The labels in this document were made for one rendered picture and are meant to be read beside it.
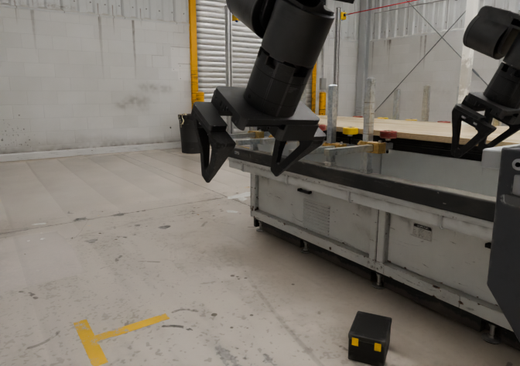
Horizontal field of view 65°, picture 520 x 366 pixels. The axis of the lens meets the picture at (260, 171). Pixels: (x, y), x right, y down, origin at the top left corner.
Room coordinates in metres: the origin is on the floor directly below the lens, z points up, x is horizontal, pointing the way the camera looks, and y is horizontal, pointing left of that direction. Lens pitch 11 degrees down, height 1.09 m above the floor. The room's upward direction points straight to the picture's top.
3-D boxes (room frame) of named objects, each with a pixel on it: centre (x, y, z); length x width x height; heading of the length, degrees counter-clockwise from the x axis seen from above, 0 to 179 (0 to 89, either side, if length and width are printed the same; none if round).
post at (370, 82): (1.99, -0.53, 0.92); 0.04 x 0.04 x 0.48; 35
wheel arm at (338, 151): (1.91, -0.47, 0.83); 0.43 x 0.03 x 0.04; 125
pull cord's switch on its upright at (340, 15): (3.70, -0.69, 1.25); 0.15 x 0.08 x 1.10; 35
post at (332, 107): (2.20, -0.38, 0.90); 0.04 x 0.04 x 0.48; 35
